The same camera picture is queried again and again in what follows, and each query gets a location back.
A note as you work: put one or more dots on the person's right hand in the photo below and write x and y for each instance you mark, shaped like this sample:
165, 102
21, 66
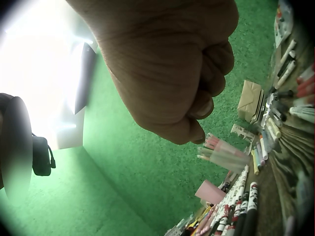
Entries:
157, 73

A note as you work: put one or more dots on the person's right fingers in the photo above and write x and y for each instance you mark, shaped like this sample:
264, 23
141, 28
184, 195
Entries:
211, 81

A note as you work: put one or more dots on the brown paper packet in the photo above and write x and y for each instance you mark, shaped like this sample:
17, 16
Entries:
249, 100

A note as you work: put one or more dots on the patterned white card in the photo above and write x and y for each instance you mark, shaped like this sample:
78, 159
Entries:
243, 132

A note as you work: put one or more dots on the pile of assorted markers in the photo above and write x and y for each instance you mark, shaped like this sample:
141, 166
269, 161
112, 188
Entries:
275, 115

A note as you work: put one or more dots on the frosted cup of pens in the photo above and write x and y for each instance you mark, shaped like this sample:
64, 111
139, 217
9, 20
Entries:
225, 153

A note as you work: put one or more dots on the group of white pens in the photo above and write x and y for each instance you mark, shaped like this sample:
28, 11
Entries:
286, 64

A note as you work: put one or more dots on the group of pastel highlighters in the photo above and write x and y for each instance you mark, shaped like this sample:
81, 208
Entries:
259, 154

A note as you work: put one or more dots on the patterned sticker sheet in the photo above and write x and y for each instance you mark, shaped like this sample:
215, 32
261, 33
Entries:
284, 22

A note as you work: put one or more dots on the group of red pens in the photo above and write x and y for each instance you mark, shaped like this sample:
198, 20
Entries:
306, 87

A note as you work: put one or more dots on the pink sticky note pad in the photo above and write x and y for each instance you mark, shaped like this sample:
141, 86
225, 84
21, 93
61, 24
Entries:
209, 193

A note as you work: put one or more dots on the row of patterned pens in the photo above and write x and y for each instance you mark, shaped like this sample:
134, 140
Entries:
236, 209

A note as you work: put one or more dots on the white perforated tray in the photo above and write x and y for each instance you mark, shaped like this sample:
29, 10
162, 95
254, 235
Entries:
173, 231

